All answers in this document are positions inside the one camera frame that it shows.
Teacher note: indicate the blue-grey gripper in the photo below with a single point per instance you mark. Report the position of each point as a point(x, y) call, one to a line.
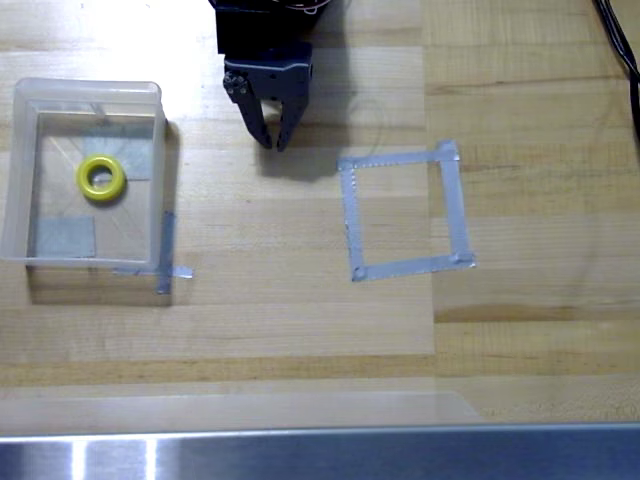
point(272, 79)

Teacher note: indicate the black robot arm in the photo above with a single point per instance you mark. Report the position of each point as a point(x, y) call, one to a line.
point(250, 25)

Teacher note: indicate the clear plastic container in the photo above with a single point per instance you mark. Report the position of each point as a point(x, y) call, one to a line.
point(22, 170)

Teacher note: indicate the long horizontal silver tape strip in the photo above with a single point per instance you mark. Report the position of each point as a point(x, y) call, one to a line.
point(395, 159)
point(415, 266)

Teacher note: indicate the short upright grey tape strip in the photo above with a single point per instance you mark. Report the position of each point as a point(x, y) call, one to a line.
point(166, 240)

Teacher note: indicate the short horizontal grey tape strip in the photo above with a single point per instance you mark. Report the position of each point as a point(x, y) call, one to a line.
point(182, 272)

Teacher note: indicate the small grey tape patch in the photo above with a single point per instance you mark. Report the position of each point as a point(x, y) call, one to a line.
point(67, 239)

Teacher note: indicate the metal table edge strip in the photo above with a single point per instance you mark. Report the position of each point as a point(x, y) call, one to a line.
point(350, 455)

